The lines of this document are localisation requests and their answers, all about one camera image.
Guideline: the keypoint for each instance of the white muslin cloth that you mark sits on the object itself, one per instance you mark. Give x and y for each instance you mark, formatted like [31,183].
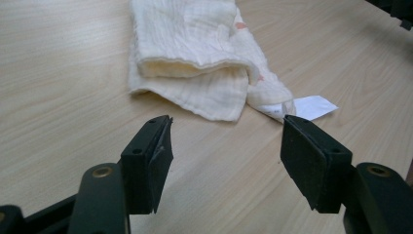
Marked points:
[195,48]

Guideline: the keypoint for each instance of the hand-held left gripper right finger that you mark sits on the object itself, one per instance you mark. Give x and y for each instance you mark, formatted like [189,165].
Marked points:
[311,162]

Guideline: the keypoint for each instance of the white label tag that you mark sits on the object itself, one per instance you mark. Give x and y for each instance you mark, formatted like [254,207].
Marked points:
[316,107]

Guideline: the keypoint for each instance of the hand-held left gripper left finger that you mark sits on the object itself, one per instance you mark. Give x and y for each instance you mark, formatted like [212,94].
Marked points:
[142,169]

